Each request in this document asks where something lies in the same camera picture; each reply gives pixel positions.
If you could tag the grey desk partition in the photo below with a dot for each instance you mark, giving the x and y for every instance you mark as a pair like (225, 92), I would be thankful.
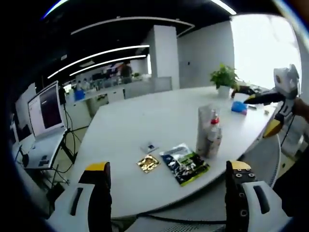
(147, 88)

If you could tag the silver blue skincare sachet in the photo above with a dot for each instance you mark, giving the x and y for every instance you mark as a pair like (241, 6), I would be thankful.
(172, 157)

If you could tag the small pink item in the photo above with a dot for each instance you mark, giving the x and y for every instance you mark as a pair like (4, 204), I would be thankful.
(245, 112)

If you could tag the person's right hand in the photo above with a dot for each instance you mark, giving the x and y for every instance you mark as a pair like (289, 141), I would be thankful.
(301, 107)

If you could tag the large red collar skincare bottle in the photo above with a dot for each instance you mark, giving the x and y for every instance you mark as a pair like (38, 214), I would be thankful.
(214, 120)

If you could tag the person's dark clothing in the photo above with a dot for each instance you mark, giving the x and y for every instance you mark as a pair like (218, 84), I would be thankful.
(297, 174)

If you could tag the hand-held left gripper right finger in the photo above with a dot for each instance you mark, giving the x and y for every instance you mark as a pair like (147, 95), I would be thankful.
(235, 200)

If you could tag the white skincare tube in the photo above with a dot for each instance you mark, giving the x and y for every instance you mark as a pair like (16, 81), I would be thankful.
(203, 125)

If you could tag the potted green plant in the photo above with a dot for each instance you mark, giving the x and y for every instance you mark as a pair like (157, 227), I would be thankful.
(223, 76)

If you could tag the blue round container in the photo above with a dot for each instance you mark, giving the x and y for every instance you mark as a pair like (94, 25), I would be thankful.
(237, 106)

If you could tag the blue storage bin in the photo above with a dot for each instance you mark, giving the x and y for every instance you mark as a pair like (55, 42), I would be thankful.
(79, 95)

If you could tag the white cabinet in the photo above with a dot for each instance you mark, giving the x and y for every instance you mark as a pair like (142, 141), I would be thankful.
(24, 101)

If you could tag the small white blue skincare sachet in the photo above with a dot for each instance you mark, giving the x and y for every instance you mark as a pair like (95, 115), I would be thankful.
(150, 146)

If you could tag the gold foil skincare sachet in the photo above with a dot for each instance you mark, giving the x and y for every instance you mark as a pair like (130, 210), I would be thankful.
(148, 163)

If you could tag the white laptop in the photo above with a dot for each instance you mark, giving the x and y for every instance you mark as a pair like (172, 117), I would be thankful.
(46, 111)

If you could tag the black headset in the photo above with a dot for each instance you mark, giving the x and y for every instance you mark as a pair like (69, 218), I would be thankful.
(23, 157)

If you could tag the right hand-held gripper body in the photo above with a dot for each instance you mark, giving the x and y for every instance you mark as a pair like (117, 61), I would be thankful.
(287, 79)

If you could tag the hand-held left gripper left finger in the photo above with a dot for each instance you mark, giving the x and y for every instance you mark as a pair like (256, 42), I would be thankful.
(99, 193)

